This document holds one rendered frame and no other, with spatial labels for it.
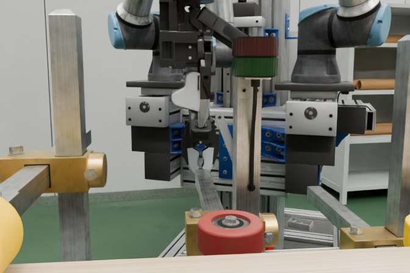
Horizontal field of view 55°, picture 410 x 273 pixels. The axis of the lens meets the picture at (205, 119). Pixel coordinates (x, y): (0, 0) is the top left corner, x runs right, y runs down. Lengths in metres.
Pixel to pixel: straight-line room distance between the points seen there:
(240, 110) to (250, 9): 0.84
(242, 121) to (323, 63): 0.70
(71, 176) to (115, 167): 2.69
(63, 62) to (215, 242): 0.30
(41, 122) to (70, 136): 2.67
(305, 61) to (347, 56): 1.97
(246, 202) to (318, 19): 0.76
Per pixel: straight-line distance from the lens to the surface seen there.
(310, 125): 1.11
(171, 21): 0.63
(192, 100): 0.63
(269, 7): 1.46
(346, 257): 0.45
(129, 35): 1.30
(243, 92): 0.55
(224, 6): 1.08
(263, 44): 0.50
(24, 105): 3.25
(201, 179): 0.83
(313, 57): 1.24
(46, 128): 3.24
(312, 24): 1.24
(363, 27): 1.18
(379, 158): 3.99
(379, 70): 3.87
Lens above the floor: 1.09
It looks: 8 degrees down
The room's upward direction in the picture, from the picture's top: straight up
